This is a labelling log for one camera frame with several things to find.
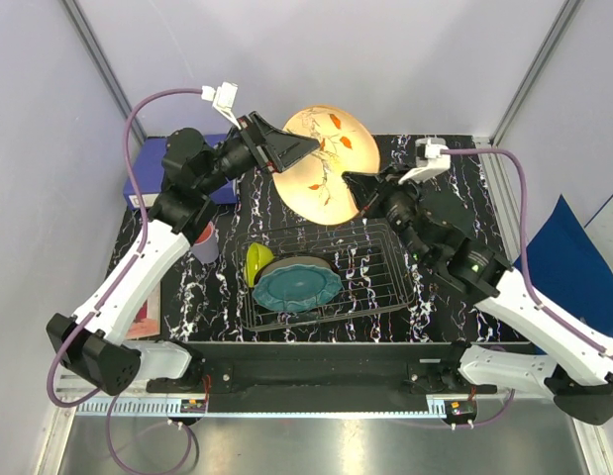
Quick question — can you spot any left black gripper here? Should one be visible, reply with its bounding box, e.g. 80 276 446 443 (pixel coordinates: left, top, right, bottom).
197 111 320 197

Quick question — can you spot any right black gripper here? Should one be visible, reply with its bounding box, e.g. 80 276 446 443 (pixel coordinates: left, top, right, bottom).
346 162 432 265

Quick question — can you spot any cream floral plate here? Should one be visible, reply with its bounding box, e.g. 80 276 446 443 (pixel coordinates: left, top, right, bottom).
273 105 381 226

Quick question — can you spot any pink plastic cup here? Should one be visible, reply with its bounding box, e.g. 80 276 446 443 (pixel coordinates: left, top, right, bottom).
195 222 215 245

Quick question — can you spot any teal scalloped plate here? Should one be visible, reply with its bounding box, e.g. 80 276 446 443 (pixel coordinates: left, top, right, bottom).
253 264 343 313

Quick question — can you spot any lilac plastic cup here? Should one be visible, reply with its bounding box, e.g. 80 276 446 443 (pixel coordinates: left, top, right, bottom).
191 230 220 264

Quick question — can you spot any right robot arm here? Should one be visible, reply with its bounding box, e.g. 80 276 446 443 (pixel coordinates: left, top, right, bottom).
342 168 613 426

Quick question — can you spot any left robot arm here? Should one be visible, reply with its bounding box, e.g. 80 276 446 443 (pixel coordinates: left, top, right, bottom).
46 112 320 396

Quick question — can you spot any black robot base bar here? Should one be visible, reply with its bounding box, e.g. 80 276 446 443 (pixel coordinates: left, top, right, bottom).
147 341 473 395

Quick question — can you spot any red rimmed white plate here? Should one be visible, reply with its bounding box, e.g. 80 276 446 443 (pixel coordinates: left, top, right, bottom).
261 254 339 272

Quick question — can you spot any yellow-green bowl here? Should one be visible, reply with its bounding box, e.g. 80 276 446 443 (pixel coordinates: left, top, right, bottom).
245 242 274 288

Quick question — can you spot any red illustrated book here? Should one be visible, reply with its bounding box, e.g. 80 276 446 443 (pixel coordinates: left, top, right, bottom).
126 284 161 340

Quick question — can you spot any white paper sheet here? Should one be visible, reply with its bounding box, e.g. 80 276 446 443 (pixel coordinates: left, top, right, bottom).
584 195 613 235

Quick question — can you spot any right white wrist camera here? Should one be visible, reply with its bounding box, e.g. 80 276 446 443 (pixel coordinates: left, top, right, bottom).
398 138 451 185

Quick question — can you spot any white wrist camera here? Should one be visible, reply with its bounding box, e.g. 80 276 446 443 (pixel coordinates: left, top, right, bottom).
398 138 451 185
201 81 239 128

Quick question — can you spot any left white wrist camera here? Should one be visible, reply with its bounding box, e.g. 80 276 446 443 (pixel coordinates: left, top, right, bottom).
201 81 239 128

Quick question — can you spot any black wire dish rack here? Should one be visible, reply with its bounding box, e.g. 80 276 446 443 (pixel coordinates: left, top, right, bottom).
235 220 413 332

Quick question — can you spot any purple-blue ring binder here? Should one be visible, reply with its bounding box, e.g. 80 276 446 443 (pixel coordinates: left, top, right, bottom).
133 137 238 209

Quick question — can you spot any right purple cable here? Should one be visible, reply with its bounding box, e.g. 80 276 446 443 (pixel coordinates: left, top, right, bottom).
444 147 613 359

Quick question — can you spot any purple cable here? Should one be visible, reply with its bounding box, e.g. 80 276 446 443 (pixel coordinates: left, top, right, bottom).
444 147 613 359
46 87 208 471

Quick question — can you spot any dark blue ring binder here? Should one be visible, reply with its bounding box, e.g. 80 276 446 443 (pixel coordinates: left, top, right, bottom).
527 196 613 337

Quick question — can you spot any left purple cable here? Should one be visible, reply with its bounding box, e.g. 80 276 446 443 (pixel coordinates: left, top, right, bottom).
46 87 208 471

